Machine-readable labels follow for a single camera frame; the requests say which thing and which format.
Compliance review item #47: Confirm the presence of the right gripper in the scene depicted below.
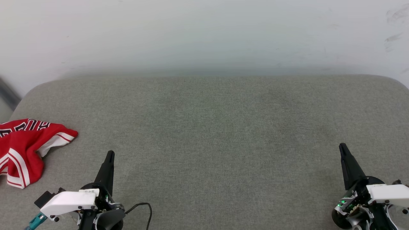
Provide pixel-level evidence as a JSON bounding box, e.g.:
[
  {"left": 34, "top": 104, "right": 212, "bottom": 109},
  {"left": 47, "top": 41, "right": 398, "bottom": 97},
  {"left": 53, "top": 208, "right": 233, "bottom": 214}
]
[{"left": 331, "top": 143, "right": 402, "bottom": 230}]

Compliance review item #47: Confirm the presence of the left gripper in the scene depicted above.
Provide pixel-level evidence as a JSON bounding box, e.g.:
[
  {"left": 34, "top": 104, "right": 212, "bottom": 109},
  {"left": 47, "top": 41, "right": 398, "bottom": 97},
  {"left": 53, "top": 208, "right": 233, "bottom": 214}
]
[{"left": 78, "top": 150, "right": 126, "bottom": 230}]

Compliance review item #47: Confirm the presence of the red and white basketball jersey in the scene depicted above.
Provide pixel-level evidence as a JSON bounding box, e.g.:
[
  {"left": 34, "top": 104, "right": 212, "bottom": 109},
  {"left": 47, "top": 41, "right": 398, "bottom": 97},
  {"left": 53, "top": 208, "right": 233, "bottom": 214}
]
[{"left": 0, "top": 118, "right": 79, "bottom": 189}]

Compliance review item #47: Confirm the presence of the thin black cable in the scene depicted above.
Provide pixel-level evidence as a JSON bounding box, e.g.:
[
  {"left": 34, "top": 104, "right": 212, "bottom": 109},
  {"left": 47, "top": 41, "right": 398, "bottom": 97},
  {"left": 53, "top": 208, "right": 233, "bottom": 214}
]
[{"left": 124, "top": 203, "right": 153, "bottom": 230}]

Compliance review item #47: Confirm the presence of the teal cable connector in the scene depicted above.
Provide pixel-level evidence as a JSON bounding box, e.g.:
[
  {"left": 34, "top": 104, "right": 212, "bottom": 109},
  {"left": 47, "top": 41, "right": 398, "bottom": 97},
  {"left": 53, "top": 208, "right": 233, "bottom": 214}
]
[{"left": 25, "top": 212, "right": 48, "bottom": 230}]

